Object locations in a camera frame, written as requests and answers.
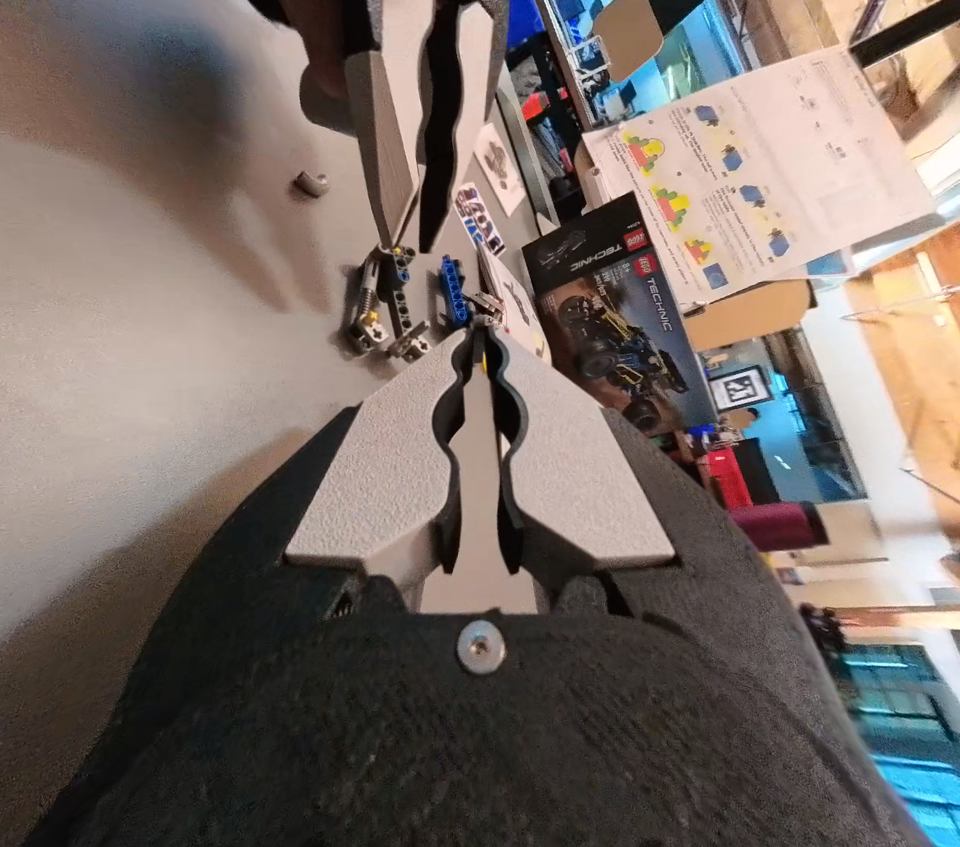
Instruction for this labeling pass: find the grey flat panel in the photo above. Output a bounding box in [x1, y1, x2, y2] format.
[495, 67, 560, 237]

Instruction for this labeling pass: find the tan and black board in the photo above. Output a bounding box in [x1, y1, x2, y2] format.
[591, 0, 721, 83]

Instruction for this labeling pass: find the maroon cylinder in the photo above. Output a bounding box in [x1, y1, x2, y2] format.
[731, 500, 830, 552]

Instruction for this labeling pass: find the yellow lego axle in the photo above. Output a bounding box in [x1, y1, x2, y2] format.
[480, 346, 504, 466]

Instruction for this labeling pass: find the red box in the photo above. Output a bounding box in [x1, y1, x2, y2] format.
[697, 449, 755, 511]

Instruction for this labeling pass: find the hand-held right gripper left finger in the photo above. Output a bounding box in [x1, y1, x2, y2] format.
[285, 328, 479, 576]

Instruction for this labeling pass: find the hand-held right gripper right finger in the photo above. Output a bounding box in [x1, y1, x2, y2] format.
[486, 328, 678, 576]

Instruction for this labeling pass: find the large printed instruction sheet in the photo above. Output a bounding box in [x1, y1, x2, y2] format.
[581, 44, 939, 308]

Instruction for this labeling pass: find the black and white marker tag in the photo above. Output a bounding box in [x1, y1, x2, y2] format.
[708, 367, 774, 413]

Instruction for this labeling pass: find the cardboard box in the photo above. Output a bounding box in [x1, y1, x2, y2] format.
[678, 277, 819, 353]

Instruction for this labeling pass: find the blue and grey lego assembly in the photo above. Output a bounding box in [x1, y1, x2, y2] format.
[431, 253, 507, 338]

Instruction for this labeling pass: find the grey lego shock absorber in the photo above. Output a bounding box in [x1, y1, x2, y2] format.
[343, 247, 391, 349]

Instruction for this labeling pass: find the white printed paper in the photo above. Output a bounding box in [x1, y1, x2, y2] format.
[474, 121, 526, 217]

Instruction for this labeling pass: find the lego sticker sheet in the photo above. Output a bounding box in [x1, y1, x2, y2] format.
[452, 181, 507, 257]

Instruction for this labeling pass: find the black pole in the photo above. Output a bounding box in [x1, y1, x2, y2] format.
[847, 0, 960, 72]

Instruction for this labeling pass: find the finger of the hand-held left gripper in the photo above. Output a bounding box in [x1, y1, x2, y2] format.
[345, 0, 438, 250]
[417, 0, 498, 256]

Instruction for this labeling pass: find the open lego instruction booklet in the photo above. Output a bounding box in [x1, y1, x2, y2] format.
[476, 243, 552, 368]

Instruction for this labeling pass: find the lego set box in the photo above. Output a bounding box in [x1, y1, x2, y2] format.
[521, 190, 717, 436]

